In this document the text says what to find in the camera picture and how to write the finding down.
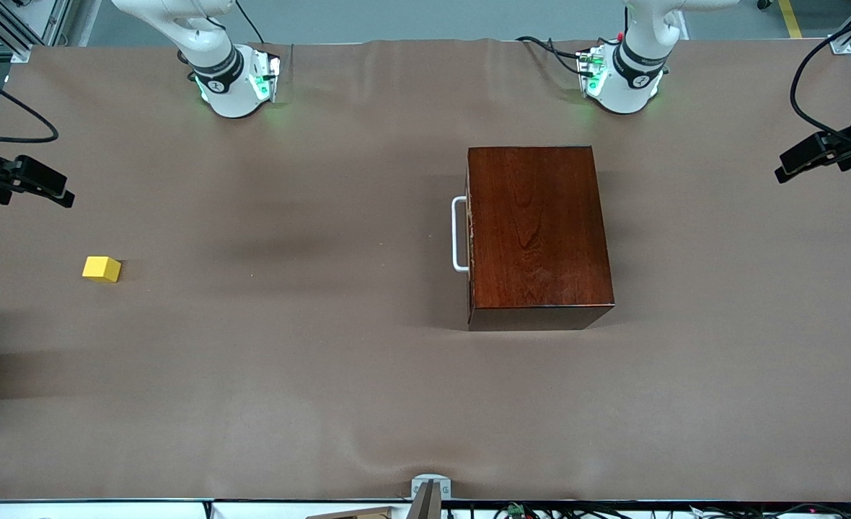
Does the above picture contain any yellow cube block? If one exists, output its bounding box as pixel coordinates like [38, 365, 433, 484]
[82, 257, 122, 283]

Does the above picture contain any light wood drawer white handle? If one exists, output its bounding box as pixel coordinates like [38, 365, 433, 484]
[451, 155, 475, 311]

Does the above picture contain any yellow floor tape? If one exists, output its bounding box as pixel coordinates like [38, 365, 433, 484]
[777, 0, 803, 39]

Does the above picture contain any brown table cloth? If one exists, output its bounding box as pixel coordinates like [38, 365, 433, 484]
[0, 37, 851, 503]

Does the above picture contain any dark brown wooden cabinet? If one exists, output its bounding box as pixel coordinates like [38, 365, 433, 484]
[465, 146, 616, 332]

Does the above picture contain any wooden board piece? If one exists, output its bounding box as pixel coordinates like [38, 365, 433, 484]
[305, 506, 395, 519]

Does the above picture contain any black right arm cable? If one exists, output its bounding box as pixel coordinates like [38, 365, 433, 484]
[0, 63, 60, 143]

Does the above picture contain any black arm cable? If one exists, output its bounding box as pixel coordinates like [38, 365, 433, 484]
[790, 0, 851, 156]
[0, 63, 60, 143]

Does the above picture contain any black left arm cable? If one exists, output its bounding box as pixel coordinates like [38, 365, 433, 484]
[790, 0, 851, 156]

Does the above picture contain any black base cable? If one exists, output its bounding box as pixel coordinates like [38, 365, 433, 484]
[234, 0, 263, 45]
[516, 35, 586, 60]
[547, 40, 589, 77]

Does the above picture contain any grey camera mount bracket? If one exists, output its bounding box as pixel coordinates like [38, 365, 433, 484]
[411, 474, 452, 519]

